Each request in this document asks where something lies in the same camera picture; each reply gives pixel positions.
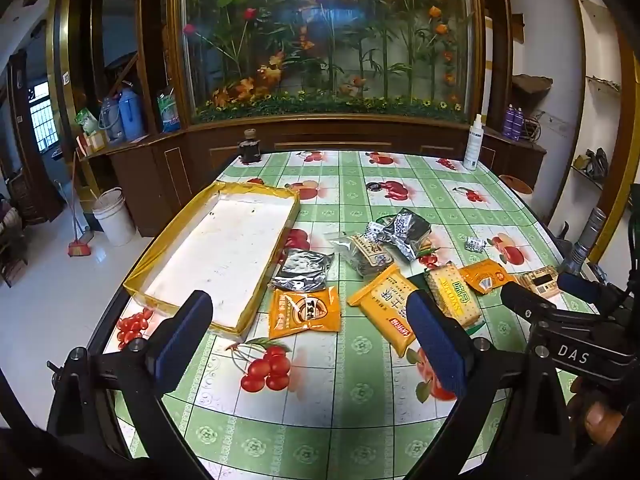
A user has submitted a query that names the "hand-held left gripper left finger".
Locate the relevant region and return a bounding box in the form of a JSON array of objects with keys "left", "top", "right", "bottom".
[{"left": 47, "top": 290, "right": 216, "bottom": 480}]

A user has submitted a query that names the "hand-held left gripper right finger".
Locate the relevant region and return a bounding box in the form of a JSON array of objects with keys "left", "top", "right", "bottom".
[{"left": 406, "top": 290, "right": 571, "bottom": 480}]

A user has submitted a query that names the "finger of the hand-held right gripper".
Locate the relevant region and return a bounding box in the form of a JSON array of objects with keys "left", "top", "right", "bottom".
[
  {"left": 501, "top": 283, "right": 552, "bottom": 319},
  {"left": 557, "top": 272, "right": 604, "bottom": 304}
]

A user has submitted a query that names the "small brown packet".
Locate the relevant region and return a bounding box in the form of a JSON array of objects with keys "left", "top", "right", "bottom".
[{"left": 517, "top": 265, "right": 561, "bottom": 297}]

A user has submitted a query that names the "small orange packet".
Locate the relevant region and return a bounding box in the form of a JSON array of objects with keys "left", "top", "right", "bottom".
[{"left": 459, "top": 259, "right": 516, "bottom": 295}]

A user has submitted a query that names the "clear cracker packet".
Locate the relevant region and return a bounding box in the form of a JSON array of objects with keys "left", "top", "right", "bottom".
[{"left": 424, "top": 261, "right": 485, "bottom": 328}]

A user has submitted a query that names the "yellow biscuit packet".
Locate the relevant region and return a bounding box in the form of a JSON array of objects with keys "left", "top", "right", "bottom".
[{"left": 347, "top": 263, "right": 421, "bottom": 358}]

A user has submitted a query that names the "shallow yellow cardboard box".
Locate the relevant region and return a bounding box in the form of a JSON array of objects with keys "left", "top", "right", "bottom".
[{"left": 123, "top": 181, "right": 301, "bottom": 337}]

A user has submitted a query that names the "clear bag of dark snack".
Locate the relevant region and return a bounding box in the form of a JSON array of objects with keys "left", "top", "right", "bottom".
[{"left": 325, "top": 230, "right": 396, "bottom": 278}]

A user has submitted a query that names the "silver foil bag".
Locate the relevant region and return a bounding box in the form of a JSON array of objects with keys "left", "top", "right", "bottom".
[{"left": 382, "top": 208, "right": 433, "bottom": 261}]

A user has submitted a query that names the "orange snack packet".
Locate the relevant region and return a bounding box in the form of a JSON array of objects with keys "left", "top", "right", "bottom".
[{"left": 268, "top": 286, "right": 341, "bottom": 340}]

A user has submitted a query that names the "dark silver foil packet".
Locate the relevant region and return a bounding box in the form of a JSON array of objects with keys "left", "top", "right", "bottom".
[{"left": 272, "top": 248, "right": 335, "bottom": 292}]

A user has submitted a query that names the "person's right hand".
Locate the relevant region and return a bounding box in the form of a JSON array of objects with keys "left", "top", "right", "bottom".
[{"left": 567, "top": 375, "right": 636, "bottom": 448}]

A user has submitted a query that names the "grey metal cylinder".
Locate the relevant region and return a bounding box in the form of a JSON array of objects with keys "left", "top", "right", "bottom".
[{"left": 570, "top": 207, "right": 607, "bottom": 276}]

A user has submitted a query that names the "green fruit print tablecloth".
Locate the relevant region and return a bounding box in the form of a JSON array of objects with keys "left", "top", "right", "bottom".
[{"left": 87, "top": 150, "right": 601, "bottom": 480}]

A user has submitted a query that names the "red round stool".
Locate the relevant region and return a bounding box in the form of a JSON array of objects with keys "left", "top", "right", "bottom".
[{"left": 498, "top": 174, "right": 533, "bottom": 195}]

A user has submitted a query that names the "red broom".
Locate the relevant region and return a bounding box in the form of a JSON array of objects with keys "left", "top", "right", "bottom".
[{"left": 68, "top": 152, "right": 96, "bottom": 258}]

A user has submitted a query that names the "white plastic bucket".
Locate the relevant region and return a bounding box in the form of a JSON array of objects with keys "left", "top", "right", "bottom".
[{"left": 92, "top": 187, "right": 137, "bottom": 247}]

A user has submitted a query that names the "white spray bottle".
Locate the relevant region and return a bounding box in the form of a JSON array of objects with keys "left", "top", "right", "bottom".
[{"left": 462, "top": 114, "right": 486, "bottom": 171}]

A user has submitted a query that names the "wooden cabinet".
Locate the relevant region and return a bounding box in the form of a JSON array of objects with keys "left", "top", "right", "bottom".
[{"left": 80, "top": 110, "right": 548, "bottom": 238}]

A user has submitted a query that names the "dark glass bottle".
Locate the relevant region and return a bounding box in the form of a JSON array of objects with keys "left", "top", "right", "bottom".
[{"left": 239, "top": 130, "right": 262, "bottom": 164}]

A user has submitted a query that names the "green white bag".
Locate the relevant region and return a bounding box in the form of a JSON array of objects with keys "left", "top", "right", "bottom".
[{"left": 156, "top": 89, "right": 181, "bottom": 133}]

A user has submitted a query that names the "blue thermos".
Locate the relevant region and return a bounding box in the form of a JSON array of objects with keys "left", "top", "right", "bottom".
[{"left": 118, "top": 87, "right": 147, "bottom": 142}]

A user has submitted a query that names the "small green bag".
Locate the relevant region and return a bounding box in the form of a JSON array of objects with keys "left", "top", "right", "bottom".
[{"left": 75, "top": 108, "right": 99, "bottom": 136}]

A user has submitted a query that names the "glass plant display case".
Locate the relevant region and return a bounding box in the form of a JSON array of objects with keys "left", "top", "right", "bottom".
[{"left": 170, "top": 0, "right": 483, "bottom": 126}]

